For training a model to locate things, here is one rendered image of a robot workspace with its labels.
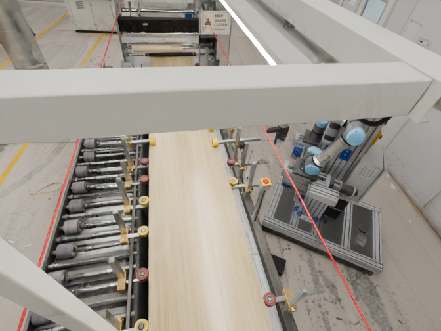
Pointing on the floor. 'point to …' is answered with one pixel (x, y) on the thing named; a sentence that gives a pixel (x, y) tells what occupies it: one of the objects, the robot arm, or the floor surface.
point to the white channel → (210, 110)
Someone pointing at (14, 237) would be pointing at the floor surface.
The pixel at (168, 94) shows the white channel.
